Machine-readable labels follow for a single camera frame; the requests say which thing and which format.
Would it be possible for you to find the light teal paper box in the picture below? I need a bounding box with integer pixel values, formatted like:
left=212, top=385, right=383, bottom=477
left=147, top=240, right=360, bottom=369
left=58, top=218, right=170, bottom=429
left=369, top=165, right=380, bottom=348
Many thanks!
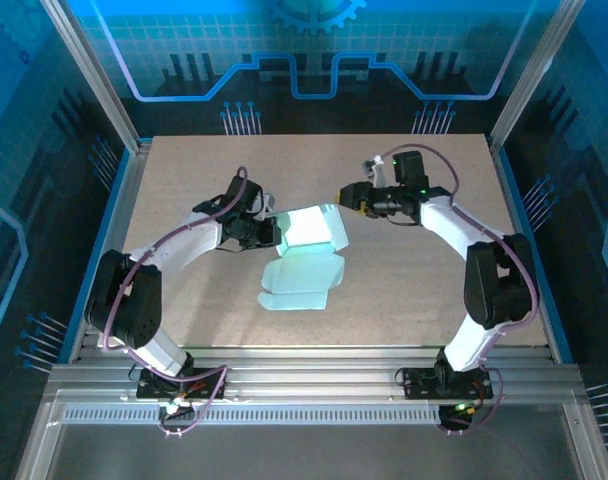
left=257, top=202, right=350, bottom=312

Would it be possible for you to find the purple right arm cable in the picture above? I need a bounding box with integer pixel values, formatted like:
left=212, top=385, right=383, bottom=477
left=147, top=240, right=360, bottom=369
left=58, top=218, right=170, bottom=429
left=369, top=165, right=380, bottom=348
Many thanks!
left=371, top=143, right=541, bottom=436

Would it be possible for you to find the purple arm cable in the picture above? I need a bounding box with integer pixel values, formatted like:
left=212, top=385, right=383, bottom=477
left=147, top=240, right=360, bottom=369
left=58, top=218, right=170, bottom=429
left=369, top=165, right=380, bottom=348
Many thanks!
left=101, top=166, right=249, bottom=439
left=371, top=143, right=541, bottom=436

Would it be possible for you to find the aluminium side rail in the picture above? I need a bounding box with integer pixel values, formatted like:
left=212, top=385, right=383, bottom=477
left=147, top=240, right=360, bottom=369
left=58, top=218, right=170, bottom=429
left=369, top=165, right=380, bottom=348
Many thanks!
left=68, top=139, right=153, bottom=362
left=487, top=137, right=559, bottom=362

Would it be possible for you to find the aluminium table rail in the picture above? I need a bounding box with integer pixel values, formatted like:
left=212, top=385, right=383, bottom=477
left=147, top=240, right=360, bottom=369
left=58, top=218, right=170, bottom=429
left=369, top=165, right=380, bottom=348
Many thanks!
left=46, top=346, right=588, bottom=406

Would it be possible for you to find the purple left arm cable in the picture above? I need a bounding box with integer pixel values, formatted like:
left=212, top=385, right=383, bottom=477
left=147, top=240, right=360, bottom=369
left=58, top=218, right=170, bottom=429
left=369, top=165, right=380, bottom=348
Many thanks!
left=101, top=166, right=249, bottom=439

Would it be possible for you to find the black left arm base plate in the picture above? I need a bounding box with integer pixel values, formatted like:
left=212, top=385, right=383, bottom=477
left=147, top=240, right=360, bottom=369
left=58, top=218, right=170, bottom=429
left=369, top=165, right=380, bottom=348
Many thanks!
left=136, top=367, right=235, bottom=401

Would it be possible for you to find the slotted grey cable duct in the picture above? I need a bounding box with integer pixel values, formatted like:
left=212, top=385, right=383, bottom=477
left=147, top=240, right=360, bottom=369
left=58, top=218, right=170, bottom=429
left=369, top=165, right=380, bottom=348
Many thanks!
left=63, top=407, right=443, bottom=426

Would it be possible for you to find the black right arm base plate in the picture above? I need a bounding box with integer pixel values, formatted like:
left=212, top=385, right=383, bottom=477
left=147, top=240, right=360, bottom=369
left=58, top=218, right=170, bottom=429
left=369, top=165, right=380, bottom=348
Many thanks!
left=401, top=366, right=495, bottom=401

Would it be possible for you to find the aluminium frame post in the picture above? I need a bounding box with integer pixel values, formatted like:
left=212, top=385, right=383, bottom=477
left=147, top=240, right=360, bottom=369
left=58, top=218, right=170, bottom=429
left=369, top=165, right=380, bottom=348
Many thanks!
left=488, top=0, right=585, bottom=146
left=41, top=0, right=153, bottom=151

